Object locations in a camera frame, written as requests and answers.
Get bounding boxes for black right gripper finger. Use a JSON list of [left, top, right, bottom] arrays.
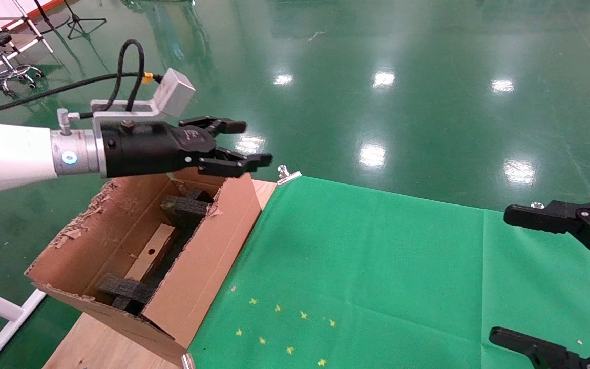
[[489, 327, 590, 369], [503, 199, 590, 275]]

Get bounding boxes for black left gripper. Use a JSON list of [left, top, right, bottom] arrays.
[[99, 116, 273, 179]]

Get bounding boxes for small brown cardboard box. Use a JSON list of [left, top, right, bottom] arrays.
[[123, 223, 179, 283]]

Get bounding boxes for large open cardboard carton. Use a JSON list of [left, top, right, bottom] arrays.
[[25, 169, 278, 367]]

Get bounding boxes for black foam block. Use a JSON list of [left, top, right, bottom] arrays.
[[160, 189, 215, 230], [95, 274, 156, 314]]

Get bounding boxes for green cloth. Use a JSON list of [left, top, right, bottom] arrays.
[[187, 177, 590, 369]]

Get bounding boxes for black tripod stand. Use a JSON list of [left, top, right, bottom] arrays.
[[64, 0, 107, 40]]

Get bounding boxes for white tube rack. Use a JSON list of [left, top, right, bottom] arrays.
[[0, 0, 55, 87]]

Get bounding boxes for black round-base stand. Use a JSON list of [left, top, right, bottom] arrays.
[[33, 0, 70, 34]]

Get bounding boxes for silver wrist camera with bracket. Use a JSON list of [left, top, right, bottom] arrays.
[[57, 68, 196, 135]]

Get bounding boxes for black braided cable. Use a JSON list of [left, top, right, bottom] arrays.
[[0, 39, 165, 119]]

